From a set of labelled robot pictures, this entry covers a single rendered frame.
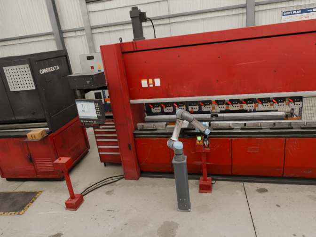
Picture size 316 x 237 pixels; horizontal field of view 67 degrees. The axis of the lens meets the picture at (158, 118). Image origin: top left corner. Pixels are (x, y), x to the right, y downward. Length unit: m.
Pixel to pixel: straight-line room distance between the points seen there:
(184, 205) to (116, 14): 6.35
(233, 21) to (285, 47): 4.39
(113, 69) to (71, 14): 5.42
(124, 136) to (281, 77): 2.46
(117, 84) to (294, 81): 2.48
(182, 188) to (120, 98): 1.63
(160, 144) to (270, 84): 1.87
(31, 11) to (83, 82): 6.42
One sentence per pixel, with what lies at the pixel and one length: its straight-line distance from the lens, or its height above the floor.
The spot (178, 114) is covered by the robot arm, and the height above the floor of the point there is 1.33.
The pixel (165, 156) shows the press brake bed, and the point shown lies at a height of 0.43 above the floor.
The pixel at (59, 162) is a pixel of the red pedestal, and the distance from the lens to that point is 3.75.
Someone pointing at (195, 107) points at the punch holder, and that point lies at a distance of 3.71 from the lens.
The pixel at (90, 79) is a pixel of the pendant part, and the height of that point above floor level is 1.88.
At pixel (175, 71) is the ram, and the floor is 1.81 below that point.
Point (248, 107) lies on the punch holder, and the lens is 3.70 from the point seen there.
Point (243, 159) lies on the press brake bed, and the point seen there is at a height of 0.42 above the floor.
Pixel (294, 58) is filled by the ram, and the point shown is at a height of 1.85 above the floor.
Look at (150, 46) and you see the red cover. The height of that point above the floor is 2.20.
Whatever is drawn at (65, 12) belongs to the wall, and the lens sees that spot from 9.04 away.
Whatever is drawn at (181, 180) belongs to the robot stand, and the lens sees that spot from 3.29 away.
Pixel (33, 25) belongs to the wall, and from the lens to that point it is 9.69.
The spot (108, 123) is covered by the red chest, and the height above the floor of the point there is 0.95.
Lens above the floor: 2.33
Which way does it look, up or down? 19 degrees down
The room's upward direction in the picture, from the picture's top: 7 degrees counter-clockwise
